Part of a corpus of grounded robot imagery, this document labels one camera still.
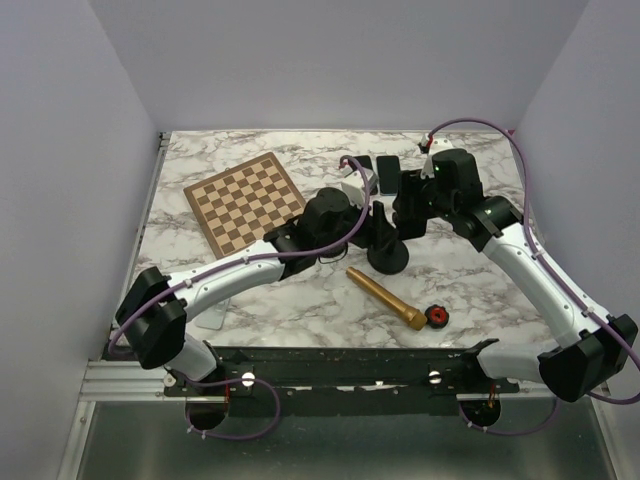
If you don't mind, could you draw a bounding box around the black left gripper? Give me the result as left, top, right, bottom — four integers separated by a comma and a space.
316, 193, 399, 254

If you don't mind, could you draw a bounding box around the teal phone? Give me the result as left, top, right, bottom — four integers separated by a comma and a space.
376, 155, 400, 196

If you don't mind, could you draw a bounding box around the black phone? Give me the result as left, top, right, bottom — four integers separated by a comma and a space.
350, 154, 379, 197

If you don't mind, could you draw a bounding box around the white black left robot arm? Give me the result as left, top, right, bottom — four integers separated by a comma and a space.
115, 187, 408, 395

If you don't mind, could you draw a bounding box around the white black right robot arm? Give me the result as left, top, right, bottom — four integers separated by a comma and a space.
392, 148, 638, 402

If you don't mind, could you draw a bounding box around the black phone stand ribbed base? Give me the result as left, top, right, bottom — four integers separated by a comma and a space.
366, 199, 410, 276

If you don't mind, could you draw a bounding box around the black small phone stand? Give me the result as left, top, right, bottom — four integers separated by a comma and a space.
318, 244, 349, 265

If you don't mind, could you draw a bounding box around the gold metal cylinder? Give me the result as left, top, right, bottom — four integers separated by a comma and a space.
346, 267, 427, 331

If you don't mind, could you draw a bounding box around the black red knob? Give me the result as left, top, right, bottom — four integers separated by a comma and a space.
425, 304, 449, 329

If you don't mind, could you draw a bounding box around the wooden chessboard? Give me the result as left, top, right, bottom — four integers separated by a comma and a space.
184, 152, 306, 259

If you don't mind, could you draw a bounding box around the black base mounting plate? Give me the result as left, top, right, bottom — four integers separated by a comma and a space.
164, 347, 519, 427

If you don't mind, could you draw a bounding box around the silver metal plate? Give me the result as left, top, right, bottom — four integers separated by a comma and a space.
194, 299, 230, 330

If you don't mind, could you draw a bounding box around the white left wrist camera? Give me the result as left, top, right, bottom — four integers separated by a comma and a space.
340, 168, 379, 207

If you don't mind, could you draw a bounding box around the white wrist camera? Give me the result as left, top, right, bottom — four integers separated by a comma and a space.
340, 168, 379, 207
418, 135, 453, 179

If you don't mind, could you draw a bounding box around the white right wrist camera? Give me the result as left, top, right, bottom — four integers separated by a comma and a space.
418, 135, 453, 179

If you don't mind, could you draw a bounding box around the aluminium table edge rail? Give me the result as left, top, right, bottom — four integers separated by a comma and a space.
54, 131, 171, 480

